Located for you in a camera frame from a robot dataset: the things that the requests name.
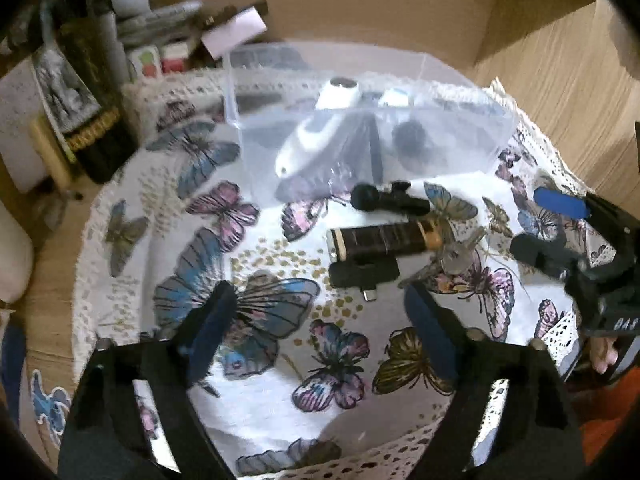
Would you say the bunch of silver keys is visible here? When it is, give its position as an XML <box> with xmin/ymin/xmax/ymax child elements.
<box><xmin>398</xmin><ymin>226</ymin><xmax>487</xmax><ymax>288</ymax></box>

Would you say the brown and gold lighter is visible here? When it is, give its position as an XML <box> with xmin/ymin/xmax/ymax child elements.
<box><xmin>326</xmin><ymin>220</ymin><xmax>444</xmax><ymax>262</ymax></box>

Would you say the black perforated round strainer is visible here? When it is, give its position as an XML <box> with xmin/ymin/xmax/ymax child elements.
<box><xmin>392</xmin><ymin>120</ymin><xmax>432</xmax><ymax>174</ymax></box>

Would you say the black clip-on microphone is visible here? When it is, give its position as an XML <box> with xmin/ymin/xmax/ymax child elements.
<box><xmin>350</xmin><ymin>181</ymin><xmax>431</xmax><ymax>217</ymax></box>

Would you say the person's right hand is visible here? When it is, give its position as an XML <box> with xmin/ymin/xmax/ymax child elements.
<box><xmin>589</xmin><ymin>337</ymin><xmax>618</xmax><ymax>375</ymax></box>

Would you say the black usb-c adapter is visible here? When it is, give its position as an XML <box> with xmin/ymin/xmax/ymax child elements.
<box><xmin>329</xmin><ymin>256</ymin><xmax>399</xmax><ymax>302</ymax></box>

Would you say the small white blue device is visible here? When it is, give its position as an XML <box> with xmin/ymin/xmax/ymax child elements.
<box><xmin>378</xmin><ymin>88</ymin><xmax>412</xmax><ymax>108</ymax></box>

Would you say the white butterfly print cloth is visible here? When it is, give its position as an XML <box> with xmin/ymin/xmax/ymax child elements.
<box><xmin>72</xmin><ymin>70</ymin><xmax>614</xmax><ymax>479</ymax></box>

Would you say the white handheld thermometer device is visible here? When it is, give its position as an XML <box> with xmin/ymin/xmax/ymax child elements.
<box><xmin>274</xmin><ymin>77</ymin><xmax>361</xmax><ymax>179</ymax></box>

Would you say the clear plastic storage box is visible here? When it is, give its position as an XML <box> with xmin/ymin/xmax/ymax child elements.
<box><xmin>224</xmin><ymin>41</ymin><xmax>516</xmax><ymax>207</ymax></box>

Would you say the dark wine bottle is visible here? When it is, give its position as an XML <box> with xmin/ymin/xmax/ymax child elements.
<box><xmin>32</xmin><ymin>0</ymin><xmax>138</xmax><ymax>184</ymax></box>

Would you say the small white cardboard box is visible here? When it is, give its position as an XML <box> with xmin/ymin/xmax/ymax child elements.
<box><xmin>201</xmin><ymin>6</ymin><xmax>268</xmax><ymax>58</ymax></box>

